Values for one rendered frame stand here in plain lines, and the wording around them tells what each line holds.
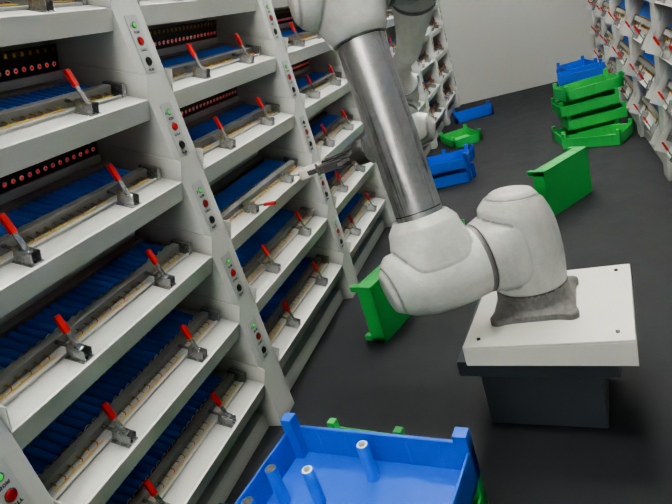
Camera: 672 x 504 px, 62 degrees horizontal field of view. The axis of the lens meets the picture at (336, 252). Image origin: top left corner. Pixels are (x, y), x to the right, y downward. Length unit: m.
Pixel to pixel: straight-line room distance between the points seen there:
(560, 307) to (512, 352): 0.14
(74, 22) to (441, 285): 0.87
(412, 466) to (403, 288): 0.39
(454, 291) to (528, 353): 0.20
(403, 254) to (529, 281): 0.27
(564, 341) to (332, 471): 0.53
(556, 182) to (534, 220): 1.24
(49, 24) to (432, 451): 0.97
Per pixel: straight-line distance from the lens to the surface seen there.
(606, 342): 1.17
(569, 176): 2.49
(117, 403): 1.22
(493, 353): 1.22
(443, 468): 0.86
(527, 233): 1.18
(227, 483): 1.47
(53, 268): 1.05
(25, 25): 1.16
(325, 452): 0.94
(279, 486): 0.87
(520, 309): 1.26
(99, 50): 1.37
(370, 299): 1.72
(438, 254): 1.12
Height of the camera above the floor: 0.92
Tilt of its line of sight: 20 degrees down
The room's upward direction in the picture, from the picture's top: 18 degrees counter-clockwise
